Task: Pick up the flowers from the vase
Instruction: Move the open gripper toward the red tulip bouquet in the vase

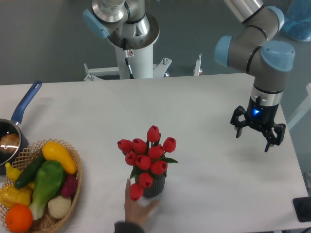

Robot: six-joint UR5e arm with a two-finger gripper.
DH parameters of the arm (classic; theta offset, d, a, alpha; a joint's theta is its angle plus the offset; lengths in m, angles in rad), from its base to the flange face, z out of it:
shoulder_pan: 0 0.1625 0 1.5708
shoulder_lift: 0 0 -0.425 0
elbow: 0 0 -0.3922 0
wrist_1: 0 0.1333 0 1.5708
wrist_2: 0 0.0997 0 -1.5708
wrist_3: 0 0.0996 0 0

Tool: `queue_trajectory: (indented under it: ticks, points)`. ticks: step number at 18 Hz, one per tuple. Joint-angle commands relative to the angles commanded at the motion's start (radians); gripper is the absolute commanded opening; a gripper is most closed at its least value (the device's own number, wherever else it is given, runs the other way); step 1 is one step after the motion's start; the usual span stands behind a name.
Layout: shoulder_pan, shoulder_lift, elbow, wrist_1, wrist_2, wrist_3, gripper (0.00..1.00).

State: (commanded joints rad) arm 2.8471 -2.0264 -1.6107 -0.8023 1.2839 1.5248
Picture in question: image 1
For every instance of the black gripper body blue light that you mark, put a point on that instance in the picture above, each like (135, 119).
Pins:
(260, 118)

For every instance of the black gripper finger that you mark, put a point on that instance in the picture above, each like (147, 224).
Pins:
(239, 120)
(274, 135)

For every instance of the red tulip bouquet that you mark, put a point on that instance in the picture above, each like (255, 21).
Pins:
(147, 158)

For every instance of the dark grey ribbed vase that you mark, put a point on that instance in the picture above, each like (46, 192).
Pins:
(156, 188)

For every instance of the dark grey sleeve forearm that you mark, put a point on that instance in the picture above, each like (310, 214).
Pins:
(127, 227)

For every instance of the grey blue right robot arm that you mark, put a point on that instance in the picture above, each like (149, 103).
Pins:
(255, 52)

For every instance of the bare human hand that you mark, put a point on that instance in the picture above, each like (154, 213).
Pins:
(134, 212)

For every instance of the black device at edge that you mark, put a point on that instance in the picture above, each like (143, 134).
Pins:
(302, 208)

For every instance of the blue plastic bag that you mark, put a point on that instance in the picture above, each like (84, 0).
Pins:
(297, 25)

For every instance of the purple red onion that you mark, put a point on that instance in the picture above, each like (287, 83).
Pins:
(69, 186)

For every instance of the yellow squash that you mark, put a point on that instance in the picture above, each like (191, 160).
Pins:
(55, 151)

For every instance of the green bok choy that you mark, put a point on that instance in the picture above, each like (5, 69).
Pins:
(48, 181)

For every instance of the white garlic bulb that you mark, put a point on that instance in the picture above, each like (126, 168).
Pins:
(59, 206)

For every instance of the dark green cucumber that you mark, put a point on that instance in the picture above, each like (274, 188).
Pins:
(29, 172)

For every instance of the brown bread roll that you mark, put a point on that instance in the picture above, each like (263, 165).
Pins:
(9, 143)

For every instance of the yellow banana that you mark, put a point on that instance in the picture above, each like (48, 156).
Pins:
(13, 173)

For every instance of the orange fruit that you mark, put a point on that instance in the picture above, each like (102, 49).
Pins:
(19, 218)

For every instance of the yellow bell pepper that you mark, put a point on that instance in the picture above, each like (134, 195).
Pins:
(11, 196)

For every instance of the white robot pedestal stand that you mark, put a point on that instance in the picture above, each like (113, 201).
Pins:
(132, 64)

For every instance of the blue handled saucepan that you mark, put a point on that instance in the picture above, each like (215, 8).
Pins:
(12, 126)

